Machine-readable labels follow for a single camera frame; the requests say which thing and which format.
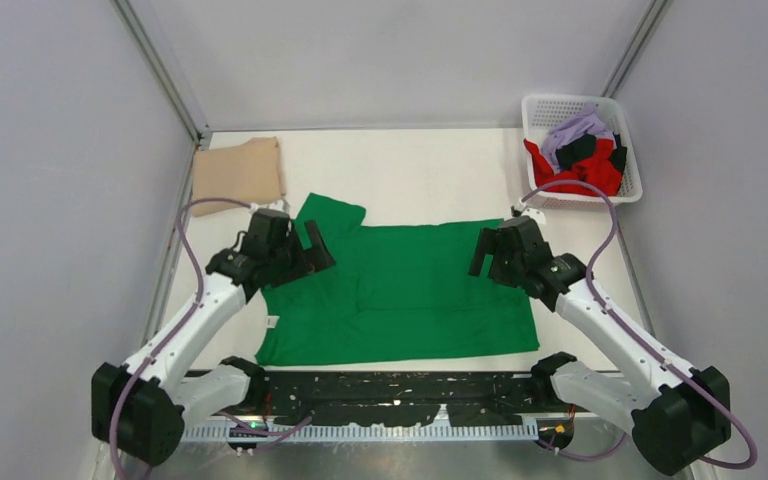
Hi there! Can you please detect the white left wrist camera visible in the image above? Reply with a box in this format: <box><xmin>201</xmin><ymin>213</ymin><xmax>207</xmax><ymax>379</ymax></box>
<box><xmin>249</xmin><ymin>198</ymin><xmax>291</xmax><ymax>214</ymax></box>

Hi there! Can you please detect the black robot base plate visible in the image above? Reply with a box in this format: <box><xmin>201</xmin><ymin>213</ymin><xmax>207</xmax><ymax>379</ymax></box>
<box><xmin>225</xmin><ymin>370</ymin><xmax>583</xmax><ymax>427</ymax></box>

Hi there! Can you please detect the aluminium frame post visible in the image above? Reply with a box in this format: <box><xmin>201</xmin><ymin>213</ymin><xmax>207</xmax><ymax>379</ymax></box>
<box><xmin>601</xmin><ymin>0</ymin><xmax>674</xmax><ymax>98</ymax></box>
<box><xmin>111</xmin><ymin>0</ymin><xmax>212</xmax><ymax>148</ymax></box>

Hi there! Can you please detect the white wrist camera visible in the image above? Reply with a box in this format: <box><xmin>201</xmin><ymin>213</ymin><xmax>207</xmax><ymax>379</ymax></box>
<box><xmin>510</xmin><ymin>203</ymin><xmax>547</xmax><ymax>225</ymax></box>
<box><xmin>249</xmin><ymin>198</ymin><xmax>291</xmax><ymax>214</ymax></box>

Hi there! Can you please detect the right aluminium frame post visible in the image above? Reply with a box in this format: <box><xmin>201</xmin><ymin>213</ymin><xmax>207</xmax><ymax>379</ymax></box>
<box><xmin>601</xmin><ymin>0</ymin><xmax>674</xmax><ymax>98</ymax></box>

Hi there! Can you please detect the black t shirt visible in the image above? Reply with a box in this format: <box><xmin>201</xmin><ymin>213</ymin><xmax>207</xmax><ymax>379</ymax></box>
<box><xmin>555</xmin><ymin>134</ymin><xmax>628</xmax><ymax>174</ymax></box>

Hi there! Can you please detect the left aluminium frame post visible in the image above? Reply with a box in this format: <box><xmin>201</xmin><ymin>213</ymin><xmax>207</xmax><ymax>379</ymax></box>
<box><xmin>111</xmin><ymin>0</ymin><xmax>212</xmax><ymax>148</ymax></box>

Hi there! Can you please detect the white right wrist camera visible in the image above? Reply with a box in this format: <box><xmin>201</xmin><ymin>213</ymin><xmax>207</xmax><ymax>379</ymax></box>
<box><xmin>510</xmin><ymin>203</ymin><xmax>547</xmax><ymax>225</ymax></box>

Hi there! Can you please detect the white slotted cable duct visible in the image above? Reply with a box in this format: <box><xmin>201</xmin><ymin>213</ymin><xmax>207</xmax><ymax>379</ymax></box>
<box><xmin>181</xmin><ymin>418</ymin><xmax>538</xmax><ymax>443</ymax></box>

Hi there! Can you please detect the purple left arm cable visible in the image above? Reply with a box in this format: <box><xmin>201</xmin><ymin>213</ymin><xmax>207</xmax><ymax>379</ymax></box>
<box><xmin>108</xmin><ymin>197</ymin><xmax>312</xmax><ymax>480</ymax></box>

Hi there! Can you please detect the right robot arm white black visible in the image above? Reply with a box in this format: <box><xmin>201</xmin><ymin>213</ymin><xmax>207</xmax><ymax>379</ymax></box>
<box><xmin>469</xmin><ymin>216</ymin><xmax>732</xmax><ymax>475</ymax></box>

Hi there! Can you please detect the red t shirt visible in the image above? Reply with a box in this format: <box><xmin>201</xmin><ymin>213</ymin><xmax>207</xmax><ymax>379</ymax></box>
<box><xmin>523</xmin><ymin>139</ymin><xmax>623</xmax><ymax>196</ymax></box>

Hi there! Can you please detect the folded beige t shirt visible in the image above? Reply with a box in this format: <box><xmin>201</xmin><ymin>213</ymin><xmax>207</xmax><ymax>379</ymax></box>
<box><xmin>192</xmin><ymin>137</ymin><xmax>286</xmax><ymax>205</ymax></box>

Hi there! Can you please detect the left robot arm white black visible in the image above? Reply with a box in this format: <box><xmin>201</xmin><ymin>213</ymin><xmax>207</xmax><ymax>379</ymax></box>
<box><xmin>91</xmin><ymin>208</ymin><xmax>336</xmax><ymax>467</ymax></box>

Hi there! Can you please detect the lilac t shirt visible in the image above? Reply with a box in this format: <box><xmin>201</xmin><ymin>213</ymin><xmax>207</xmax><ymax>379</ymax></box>
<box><xmin>540</xmin><ymin>102</ymin><xmax>616</xmax><ymax>173</ymax></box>

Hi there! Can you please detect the green t shirt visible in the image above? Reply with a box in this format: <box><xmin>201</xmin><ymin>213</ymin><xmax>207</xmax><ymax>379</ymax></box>
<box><xmin>256</xmin><ymin>193</ymin><xmax>539</xmax><ymax>367</ymax></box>

